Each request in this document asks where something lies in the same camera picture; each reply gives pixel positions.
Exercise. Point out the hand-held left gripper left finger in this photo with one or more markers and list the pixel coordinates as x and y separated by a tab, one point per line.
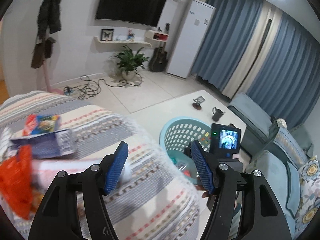
117	166

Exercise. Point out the white curved wall shelf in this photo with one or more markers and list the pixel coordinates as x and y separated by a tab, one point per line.
120	42

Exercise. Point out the blue footstool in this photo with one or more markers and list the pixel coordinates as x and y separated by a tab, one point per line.
250	115

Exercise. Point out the striped blanket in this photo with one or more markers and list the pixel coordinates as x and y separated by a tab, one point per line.
150	180

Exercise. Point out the white shelf with red compartment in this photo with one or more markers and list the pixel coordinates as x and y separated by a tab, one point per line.
157	35

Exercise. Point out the orange plastic bag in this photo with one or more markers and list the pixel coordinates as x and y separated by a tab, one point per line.
17	185

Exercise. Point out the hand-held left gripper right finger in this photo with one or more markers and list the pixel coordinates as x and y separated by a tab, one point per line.
203	171

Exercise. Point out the dark hanging coat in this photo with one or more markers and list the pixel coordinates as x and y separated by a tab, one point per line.
50	7

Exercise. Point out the light blue plastic basket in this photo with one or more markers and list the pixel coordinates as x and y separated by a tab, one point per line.
183	136

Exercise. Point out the red blue playing card box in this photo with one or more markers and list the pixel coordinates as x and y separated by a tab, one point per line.
42	125

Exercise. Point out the black guitar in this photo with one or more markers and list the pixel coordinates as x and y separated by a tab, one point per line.
158	58

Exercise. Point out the brown hanging bag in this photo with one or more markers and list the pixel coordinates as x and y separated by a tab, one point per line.
40	52

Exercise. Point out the green potted plant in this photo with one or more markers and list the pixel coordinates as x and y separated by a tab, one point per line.
128	60

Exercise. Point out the blue and beige curtains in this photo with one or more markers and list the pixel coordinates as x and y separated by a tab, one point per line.
250	50

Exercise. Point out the striped blue cushion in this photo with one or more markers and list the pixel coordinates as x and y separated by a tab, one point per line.
291	145

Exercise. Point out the framed butterfly picture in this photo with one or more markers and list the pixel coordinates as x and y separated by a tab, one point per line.
107	35

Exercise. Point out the white refrigerator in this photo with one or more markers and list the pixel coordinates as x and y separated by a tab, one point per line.
191	40

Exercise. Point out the blue white carton box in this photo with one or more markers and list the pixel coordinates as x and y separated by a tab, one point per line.
50	143

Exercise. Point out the person's right hand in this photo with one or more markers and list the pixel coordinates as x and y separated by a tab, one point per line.
205	192

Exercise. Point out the white tissue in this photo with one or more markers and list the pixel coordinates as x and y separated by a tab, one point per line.
126	173

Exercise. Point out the black flat television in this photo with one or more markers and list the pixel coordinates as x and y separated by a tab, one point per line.
130	3

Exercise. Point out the black mug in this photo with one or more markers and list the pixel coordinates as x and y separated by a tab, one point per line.
217	114

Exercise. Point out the blue sofa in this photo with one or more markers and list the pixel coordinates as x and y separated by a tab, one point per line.
277	175

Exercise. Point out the pink coat stand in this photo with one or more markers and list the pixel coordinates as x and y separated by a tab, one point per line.
47	75

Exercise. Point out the floral cushion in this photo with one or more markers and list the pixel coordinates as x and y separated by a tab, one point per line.
308	197

